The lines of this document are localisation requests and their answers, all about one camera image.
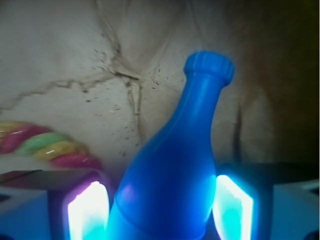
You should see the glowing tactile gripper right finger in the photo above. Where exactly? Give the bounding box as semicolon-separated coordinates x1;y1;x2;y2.
212;162;320;240

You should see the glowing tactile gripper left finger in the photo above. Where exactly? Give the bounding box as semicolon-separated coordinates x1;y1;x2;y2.
0;169;110;240

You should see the blue plastic bottle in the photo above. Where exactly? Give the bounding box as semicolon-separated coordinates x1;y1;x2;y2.
106;51;235;240

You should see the brown paper bag liner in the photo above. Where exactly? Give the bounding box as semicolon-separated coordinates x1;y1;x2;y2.
0;0;320;169

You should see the multicolour twisted rope toy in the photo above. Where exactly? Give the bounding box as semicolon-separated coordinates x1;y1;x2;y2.
0;121;103;170

